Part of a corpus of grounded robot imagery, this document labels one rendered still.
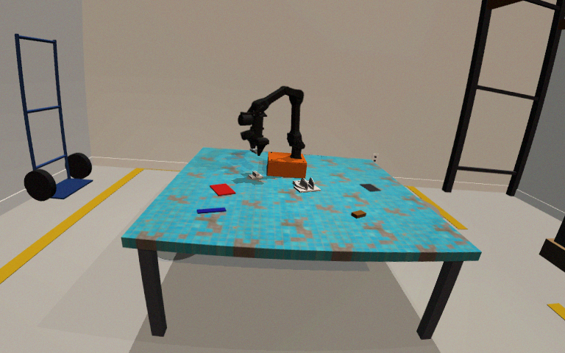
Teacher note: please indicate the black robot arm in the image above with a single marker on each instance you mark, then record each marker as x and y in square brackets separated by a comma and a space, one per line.
[254, 116]

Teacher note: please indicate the dark blue flat bar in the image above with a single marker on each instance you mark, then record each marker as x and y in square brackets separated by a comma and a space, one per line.
[211, 210]

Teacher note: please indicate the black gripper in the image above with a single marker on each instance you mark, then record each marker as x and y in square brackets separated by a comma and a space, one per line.
[259, 140]

